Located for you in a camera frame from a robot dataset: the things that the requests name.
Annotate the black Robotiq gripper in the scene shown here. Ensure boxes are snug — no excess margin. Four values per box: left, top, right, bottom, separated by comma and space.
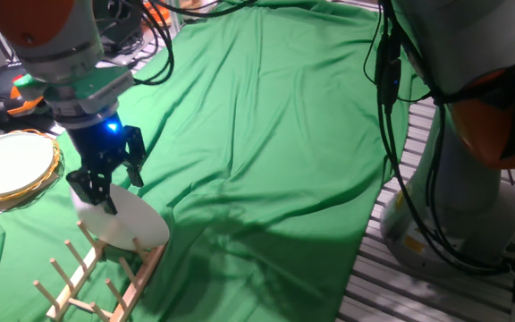
65, 113, 148, 216

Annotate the white round dish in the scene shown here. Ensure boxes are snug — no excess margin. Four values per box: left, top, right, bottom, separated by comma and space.
70, 182, 171, 251

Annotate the wooden peg dish rack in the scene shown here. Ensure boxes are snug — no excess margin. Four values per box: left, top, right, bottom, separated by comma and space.
32, 219, 168, 322

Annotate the white plate with gold rim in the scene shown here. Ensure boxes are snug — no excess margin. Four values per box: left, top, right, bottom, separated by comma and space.
0, 129, 62, 202

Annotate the green cloth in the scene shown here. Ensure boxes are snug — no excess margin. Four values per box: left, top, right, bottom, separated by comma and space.
0, 0, 433, 322

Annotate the orange plastic object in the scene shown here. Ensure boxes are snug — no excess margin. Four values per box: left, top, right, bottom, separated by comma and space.
143, 2, 173, 28

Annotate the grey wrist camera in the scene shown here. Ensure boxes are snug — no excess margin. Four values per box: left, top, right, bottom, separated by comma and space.
72, 68, 136, 107

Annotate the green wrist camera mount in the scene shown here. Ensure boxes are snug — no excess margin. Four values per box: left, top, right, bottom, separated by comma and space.
13, 64, 122, 103

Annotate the grey metal base plate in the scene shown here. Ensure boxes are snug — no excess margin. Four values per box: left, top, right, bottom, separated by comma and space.
100, 39, 163, 69

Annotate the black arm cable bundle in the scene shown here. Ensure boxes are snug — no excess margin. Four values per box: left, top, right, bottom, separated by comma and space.
122, 0, 515, 276

